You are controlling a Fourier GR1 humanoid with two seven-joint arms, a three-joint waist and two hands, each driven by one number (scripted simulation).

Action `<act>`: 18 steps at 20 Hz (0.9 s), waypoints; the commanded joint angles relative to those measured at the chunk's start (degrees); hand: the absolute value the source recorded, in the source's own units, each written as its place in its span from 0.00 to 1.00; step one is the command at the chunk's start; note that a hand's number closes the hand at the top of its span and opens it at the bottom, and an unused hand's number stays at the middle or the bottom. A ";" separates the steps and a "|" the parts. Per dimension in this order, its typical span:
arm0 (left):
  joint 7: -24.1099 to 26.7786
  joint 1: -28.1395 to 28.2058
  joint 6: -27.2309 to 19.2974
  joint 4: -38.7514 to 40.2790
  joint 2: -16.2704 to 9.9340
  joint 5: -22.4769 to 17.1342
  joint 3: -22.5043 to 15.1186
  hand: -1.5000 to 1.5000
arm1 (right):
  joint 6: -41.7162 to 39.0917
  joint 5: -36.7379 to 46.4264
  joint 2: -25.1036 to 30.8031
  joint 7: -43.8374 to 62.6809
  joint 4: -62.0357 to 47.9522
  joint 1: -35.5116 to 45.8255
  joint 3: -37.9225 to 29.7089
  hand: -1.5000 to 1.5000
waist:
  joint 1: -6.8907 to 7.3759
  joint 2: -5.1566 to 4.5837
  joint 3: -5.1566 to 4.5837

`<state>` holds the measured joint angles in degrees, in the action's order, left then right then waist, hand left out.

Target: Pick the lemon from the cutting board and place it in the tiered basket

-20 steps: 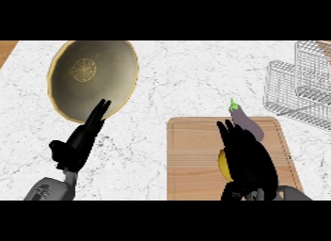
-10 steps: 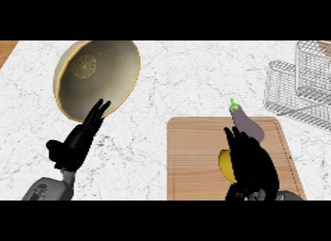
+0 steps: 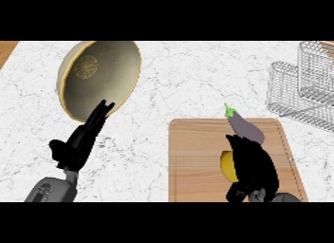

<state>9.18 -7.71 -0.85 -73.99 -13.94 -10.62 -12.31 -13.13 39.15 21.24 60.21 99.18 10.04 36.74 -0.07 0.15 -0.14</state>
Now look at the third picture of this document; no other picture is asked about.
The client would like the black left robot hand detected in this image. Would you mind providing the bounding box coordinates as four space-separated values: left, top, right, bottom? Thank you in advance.
48 99 117 173

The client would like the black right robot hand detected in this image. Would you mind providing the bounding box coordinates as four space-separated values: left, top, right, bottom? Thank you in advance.
225 134 281 203

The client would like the yellow lemon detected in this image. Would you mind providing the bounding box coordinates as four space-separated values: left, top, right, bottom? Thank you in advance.
219 150 240 184

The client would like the wooden cutting board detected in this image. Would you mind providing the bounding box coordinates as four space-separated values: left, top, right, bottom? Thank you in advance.
167 118 311 203

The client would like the purple eggplant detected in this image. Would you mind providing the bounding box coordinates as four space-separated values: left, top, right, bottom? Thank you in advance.
223 103 266 145

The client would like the grey bowl with yellow rim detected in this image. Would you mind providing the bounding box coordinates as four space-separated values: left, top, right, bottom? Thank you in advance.
57 41 144 123

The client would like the silver tiered wire basket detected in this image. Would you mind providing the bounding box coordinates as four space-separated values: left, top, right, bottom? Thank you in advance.
265 41 334 139

